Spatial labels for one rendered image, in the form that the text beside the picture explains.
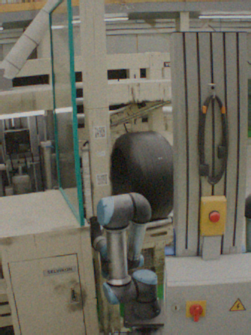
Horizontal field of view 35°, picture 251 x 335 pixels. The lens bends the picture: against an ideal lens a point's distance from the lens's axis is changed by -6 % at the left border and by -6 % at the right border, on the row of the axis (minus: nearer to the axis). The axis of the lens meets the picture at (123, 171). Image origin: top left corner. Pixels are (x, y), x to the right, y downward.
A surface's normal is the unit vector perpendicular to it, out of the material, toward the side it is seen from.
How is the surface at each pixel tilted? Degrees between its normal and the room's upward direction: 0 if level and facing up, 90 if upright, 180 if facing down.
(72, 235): 90
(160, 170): 69
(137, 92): 90
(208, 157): 90
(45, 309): 90
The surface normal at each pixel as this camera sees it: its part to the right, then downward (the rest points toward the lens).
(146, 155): 0.21, -0.43
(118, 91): 0.30, 0.24
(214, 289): -0.05, 0.26
